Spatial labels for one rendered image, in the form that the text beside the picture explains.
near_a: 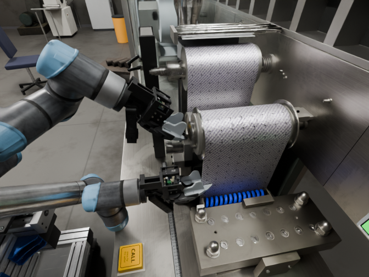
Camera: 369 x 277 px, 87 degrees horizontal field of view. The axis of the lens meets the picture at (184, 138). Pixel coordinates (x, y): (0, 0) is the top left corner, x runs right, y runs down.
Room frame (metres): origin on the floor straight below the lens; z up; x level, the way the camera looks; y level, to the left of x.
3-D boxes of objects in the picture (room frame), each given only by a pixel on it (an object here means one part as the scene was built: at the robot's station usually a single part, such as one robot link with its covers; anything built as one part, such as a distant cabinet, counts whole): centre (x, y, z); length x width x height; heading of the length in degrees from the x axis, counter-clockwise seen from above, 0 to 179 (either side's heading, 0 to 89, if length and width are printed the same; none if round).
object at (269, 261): (0.19, -0.26, 0.97); 0.10 x 0.03 x 0.11; 100
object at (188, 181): (0.38, -0.03, 1.11); 0.09 x 0.03 x 0.06; 101
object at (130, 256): (0.23, 0.17, 0.91); 0.07 x 0.07 x 0.02; 10
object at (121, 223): (0.33, 0.23, 1.01); 0.11 x 0.08 x 0.11; 46
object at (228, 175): (0.39, -0.17, 1.11); 0.23 x 0.01 x 0.18; 100
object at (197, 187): (0.35, -0.04, 1.11); 0.09 x 0.03 x 0.06; 99
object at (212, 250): (0.20, -0.08, 1.05); 0.04 x 0.04 x 0.04
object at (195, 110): (0.42, -0.04, 1.25); 0.15 x 0.01 x 0.15; 10
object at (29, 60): (3.28, 2.67, 0.51); 0.59 x 0.56 x 1.01; 93
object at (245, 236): (0.27, -0.23, 1.00); 0.40 x 0.16 x 0.06; 100
